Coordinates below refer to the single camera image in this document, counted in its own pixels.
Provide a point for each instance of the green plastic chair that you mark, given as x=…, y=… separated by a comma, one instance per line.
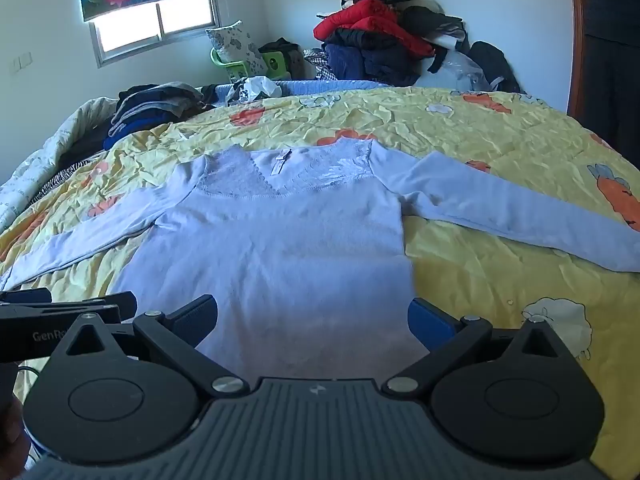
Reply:
x=275, y=62

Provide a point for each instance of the window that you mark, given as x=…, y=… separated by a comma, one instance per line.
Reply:
x=130, y=25

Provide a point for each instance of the navy jacket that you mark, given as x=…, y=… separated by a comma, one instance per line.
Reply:
x=370, y=60

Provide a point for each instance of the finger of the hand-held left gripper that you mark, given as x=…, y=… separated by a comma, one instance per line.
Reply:
x=120, y=305

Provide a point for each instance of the person's left hand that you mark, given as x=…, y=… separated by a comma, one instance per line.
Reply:
x=10, y=435

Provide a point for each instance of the black backpack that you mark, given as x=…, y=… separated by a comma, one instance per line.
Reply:
x=495, y=67

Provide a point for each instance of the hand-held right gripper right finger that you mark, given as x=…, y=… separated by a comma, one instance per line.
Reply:
x=427, y=322

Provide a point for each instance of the wall socket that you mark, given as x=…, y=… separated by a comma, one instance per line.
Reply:
x=22, y=61

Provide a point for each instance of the pile of dark clothes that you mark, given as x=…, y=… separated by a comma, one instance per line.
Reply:
x=150, y=105

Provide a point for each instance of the crumpled white cloth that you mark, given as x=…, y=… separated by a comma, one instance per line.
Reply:
x=255, y=89

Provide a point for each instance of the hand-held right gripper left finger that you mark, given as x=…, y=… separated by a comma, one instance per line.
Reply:
x=197, y=319

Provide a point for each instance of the brown wooden door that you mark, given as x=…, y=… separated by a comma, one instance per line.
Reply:
x=577, y=35

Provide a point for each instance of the red jacket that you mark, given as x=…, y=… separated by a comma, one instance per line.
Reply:
x=370, y=17

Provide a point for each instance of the dark garment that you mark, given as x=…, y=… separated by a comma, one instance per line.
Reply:
x=615, y=60

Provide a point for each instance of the grey floral pillow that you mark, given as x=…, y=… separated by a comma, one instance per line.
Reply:
x=235, y=45

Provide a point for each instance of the yellow printed blanket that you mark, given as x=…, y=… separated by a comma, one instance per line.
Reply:
x=500, y=285

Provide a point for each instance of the checkered cloth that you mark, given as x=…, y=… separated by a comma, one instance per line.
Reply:
x=317, y=65

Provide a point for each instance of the white quilt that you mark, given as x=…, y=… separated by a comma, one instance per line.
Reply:
x=35, y=170

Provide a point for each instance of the grey and black garment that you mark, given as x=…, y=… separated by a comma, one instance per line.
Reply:
x=440, y=20

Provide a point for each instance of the clear plastic bag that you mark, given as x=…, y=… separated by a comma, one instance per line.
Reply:
x=455, y=72

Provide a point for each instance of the light blue long-sleeved shirt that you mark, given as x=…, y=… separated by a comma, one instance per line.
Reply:
x=280, y=240

